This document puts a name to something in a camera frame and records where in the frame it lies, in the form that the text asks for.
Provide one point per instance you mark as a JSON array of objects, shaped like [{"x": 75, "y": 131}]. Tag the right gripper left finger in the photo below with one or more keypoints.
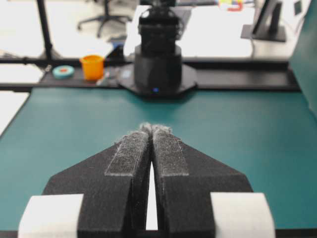
[{"x": 104, "y": 196}]

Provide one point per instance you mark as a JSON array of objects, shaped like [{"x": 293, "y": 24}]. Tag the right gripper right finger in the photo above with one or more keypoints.
[{"x": 201, "y": 197}]

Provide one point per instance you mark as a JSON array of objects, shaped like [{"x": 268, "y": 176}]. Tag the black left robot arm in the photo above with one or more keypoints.
[{"x": 158, "y": 69}]

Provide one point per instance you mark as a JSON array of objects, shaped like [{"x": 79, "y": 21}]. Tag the orange plastic cup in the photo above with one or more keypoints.
[{"x": 93, "y": 67}]

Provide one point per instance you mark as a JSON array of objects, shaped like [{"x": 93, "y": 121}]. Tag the teal tape roll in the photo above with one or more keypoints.
[{"x": 63, "y": 71}]

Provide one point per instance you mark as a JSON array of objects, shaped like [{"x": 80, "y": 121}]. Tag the black tripod pole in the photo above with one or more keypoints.
[{"x": 49, "y": 54}]

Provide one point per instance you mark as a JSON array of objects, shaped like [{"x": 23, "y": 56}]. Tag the black office chair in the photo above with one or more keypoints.
[{"x": 104, "y": 18}]

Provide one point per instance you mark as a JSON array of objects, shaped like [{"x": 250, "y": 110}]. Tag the black monitor stand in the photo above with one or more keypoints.
[{"x": 266, "y": 23}]

